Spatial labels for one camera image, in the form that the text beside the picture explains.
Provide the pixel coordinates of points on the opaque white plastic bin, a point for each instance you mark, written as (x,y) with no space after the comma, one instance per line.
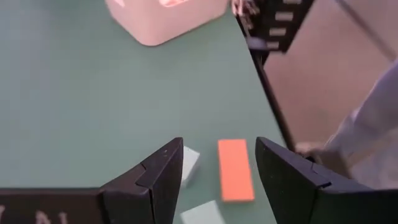
(161,25)

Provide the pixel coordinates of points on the black table frame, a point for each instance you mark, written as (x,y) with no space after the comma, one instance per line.
(271,95)

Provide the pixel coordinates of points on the person's hand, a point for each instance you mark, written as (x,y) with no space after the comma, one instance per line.
(326,155)

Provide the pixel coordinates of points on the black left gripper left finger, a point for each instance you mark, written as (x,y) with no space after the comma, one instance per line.
(155,186)

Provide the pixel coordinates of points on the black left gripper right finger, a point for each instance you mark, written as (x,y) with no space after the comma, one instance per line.
(295,193)

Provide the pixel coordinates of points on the orange rectangular block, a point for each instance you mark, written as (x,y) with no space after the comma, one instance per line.
(234,171)

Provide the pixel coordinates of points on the teal cube block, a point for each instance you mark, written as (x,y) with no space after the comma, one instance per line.
(202,214)
(190,161)

